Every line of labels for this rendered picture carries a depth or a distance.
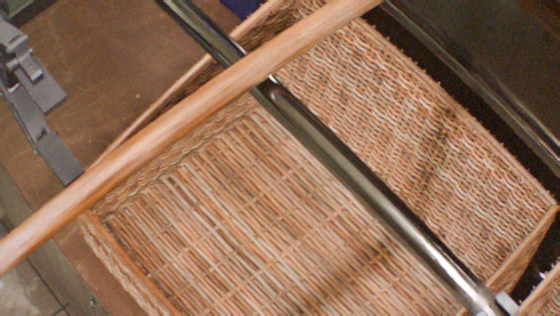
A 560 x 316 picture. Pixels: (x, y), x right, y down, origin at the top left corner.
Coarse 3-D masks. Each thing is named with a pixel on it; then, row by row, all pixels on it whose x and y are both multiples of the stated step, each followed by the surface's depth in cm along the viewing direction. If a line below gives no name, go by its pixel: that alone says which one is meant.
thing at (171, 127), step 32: (352, 0) 113; (288, 32) 110; (320, 32) 111; (256, 64) 108; (192, 96) 106; (224, 96) 107; (160, 128) 104; (192, 128) 106; (128, 160) 103; (64, 192) 101; (96, 192) 101; (32, 224) 99; (64, 224) 100; (0, 256) 97
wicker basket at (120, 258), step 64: (320, 0) 161; (192, 64) 160; (320, 64) 168; (384, 64) 157; (128, 128) 157; (256, 128) 179; (384, 128) 163; (448, 128) 152; (128, 192) 169; (192, 192) 172; (256, 192) 173; (320, 192) 173; (448, 192) 158; (512, 192) 147; (128, 256) 150; (192, 256) 166; (256, 256) 166; (384, 256) 166; (512, 256) 139
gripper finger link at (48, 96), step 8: (40, 64) 102; (16, 72) 101; (48, 72) 101; (24, 80) 101; (48, 80) 101; (24, 88) 101; (32, 88) 100; (40, 88) 100; (48, 88) 100; (56, 88) 100; (32, 96) 100; (40, 96) 100; (48, 96) 100; (56, 96) 100; (64, 96) 100; (40, 104) 99; (48, 104) 99; (56, 104) 99; (48, 112) 99
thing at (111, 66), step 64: (64, 0) 196; (128, 0) 195; (192, 0) 195; (64, 64) 188; (128, 64) 187; (0, 128) 180; (64, 128) 180; (0, 192) 209; (64, 256) 168; (320, 256) 167
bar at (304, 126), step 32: (160, 0) 118; (192, 32) 116; (224, 32) 115; (224, 64) 113; (256, 96) 111; (288, 96) 110; (288, 128) 110; (320, 128) 108; (320, 160) 108; (352, 160) 106; (352, 192) 106; (384, 192) 104; (384, 224) 104; (416, 224) 102; (416, 256) 102; (448, 256) 100; (448, 288) 100; (480, 288) 98
